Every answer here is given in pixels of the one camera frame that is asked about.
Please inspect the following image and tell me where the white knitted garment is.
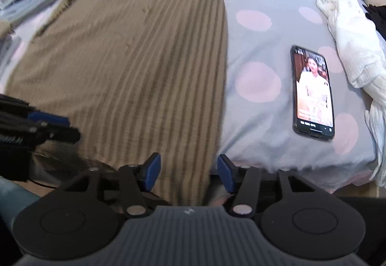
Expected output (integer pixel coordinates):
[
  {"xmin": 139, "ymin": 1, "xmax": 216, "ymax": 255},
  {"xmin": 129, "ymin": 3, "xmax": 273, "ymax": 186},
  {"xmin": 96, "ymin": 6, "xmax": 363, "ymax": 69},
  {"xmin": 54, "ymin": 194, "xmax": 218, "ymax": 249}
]
[{"xmin": 297, "ymin": 0, "xmax": 386, "ymax": 188}]

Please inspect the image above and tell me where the black cloth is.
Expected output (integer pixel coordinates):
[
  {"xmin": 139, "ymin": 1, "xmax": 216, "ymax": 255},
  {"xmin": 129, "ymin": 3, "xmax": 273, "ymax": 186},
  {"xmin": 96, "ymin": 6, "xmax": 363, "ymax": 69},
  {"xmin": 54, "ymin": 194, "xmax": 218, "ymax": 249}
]
[{"xmin": 364, "ymin": 4, "xmax": 386, "ymax": 41}]

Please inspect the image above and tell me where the black smartphone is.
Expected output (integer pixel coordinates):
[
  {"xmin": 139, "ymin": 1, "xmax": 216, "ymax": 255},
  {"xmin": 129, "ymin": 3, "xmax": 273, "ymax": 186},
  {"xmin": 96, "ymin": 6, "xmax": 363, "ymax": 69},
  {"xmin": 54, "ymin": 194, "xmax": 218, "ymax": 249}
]
[{"xmin": 290, "ymin": 45, "xmax": 336, "ymax": 142}]

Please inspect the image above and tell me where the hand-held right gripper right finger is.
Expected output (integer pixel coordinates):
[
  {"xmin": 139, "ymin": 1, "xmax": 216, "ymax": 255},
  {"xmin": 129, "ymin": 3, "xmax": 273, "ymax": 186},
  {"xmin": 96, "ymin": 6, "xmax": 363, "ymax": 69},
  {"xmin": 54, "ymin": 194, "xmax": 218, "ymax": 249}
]
[{"xmin": 218, "ymin": 154, "xmax": 320, "ymax": 218}]

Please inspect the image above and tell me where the striped brown shirt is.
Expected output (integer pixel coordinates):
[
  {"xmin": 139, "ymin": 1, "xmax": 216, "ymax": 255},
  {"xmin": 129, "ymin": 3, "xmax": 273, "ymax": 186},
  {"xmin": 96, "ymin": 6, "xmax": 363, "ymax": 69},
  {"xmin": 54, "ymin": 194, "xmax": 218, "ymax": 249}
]
[{"xmin": 6, "ymin": 0, "xmax": 230, "ymax": 206}]

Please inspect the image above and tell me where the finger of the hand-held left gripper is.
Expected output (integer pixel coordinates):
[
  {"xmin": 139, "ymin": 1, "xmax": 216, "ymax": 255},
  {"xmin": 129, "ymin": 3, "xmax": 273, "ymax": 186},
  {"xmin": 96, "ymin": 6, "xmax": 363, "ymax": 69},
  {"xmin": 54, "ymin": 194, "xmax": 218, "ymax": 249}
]
[
  {"xmin": 0, "ymin": 94, "xmax": 71, "ymax": 128},
  {"xmin": 0, "ymin": 117, "xmax": 81, "ymax": 144}
]

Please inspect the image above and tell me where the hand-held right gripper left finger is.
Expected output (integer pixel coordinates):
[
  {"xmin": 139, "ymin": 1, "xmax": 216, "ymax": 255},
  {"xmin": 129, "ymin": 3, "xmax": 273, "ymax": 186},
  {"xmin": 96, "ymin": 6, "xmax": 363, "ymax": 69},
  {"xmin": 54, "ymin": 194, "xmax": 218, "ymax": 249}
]
[{"xmin": 59, "ymin": 152, "xmax": 162, "ymax": 218}]

